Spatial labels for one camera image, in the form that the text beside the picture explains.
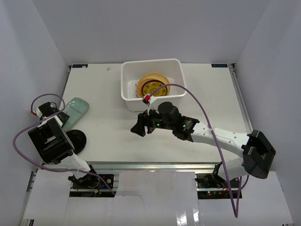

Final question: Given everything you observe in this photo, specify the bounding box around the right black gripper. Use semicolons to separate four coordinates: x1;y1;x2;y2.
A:
131;105;174;137

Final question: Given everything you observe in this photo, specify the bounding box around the mint green rectangular plate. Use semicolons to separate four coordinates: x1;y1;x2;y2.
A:
63;97;90;131

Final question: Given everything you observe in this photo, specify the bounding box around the dark yellow patterned plate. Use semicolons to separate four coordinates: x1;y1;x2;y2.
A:
142;81;169;97

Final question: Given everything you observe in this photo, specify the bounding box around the beige round plate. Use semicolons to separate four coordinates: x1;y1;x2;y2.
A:
136;73;169;98

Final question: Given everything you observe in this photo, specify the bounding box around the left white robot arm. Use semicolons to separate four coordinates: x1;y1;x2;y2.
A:
28;102;100;188

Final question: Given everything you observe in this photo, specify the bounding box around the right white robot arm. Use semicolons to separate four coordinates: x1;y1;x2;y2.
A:
130;102;276;188

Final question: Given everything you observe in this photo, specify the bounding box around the white plastic bin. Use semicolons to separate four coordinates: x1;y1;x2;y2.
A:
120;58;187;112

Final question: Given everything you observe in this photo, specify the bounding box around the black round plate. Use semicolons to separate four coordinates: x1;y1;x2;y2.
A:
66;129;87;154

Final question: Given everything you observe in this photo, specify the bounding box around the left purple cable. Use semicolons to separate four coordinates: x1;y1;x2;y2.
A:
13;93;116;196

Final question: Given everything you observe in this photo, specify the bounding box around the purple cable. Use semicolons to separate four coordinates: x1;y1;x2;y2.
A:
150;83;250;218
13;93;116;196

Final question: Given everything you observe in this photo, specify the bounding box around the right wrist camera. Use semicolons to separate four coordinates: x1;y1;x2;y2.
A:
142;94;157;111

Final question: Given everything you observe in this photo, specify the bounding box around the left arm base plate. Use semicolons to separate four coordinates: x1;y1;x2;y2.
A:
69;174;117;198

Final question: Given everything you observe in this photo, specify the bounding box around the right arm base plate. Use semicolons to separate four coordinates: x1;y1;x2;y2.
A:
195;173;230;200

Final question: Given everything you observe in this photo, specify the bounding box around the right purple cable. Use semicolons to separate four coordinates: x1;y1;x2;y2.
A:
150;83;250;218

